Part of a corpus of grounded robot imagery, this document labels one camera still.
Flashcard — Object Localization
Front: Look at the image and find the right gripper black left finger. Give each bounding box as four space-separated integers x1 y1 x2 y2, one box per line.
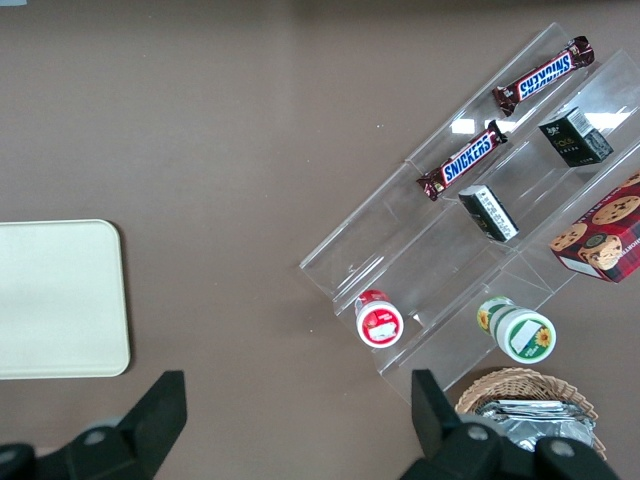
0 369 188 480

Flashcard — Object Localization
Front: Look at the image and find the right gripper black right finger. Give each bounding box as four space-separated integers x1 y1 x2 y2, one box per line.
399 368 621 480

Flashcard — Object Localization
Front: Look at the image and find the light tan wicker basket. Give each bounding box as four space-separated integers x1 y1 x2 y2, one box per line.
454 368 609 461

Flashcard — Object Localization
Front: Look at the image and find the cream rectangular tray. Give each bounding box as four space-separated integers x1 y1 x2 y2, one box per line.
0 218 131 380

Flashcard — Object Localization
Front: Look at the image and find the silver foil container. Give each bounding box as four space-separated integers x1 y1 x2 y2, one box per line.
472 398 597 454

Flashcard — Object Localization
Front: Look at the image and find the green lid white cup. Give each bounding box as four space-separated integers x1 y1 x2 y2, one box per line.
475 295 558 364

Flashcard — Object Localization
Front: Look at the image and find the red lid white cup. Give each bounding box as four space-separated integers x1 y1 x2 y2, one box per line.
353 288 405 348

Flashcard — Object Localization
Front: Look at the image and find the clear acrylic step display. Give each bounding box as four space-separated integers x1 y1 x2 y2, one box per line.
298 22 640 401

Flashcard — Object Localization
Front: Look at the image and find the small black box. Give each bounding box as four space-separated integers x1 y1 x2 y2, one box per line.
457 183 520 244
538 106 615 169

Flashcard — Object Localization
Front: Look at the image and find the red plaid cookie box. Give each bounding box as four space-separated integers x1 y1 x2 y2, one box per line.
548 172 640 284

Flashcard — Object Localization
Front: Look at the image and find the Snickers chocolate bar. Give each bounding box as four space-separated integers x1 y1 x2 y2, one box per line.
492 35 596 117
416 119 509 202

